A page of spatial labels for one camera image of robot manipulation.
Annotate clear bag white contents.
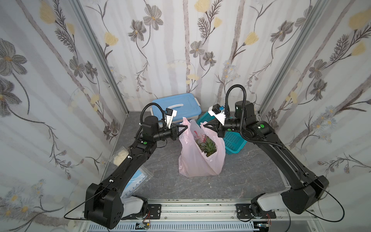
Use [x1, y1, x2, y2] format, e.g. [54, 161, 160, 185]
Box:
[111, 147, 129, 166]

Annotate pineapple front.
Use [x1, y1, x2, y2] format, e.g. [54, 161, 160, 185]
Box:
[203, 137, 217, 157]

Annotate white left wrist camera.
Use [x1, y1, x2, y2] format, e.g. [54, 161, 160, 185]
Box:
[166, 108, 177, 129]

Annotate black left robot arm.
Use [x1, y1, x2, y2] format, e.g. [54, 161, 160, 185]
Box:
[84, 116, 188, 229]

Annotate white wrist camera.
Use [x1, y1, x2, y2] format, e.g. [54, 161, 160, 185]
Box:
[166, 108, 177, 129]
[208, 103, 226, 126]

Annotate blue face mask pack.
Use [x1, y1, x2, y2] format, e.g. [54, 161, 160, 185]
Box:
[120, 167, 153, 200]

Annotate white box blue lid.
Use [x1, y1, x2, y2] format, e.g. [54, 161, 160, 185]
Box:
[152, 93, 202, 123]

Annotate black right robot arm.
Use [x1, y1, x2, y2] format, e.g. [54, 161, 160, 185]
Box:
[205, 101, 329, 218]

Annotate teal plastic basket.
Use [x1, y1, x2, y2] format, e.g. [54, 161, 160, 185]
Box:
[196, 112, 247, 155]

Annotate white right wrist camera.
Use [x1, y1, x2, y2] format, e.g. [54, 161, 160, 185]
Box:
[208, 103, 226, 126]

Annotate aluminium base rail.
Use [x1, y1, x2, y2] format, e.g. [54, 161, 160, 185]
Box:
[78, 199, 322, 232]

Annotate pineapple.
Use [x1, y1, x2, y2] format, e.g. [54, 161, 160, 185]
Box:
[203, 137, 217, 157]
[196, 136, 207, 148]

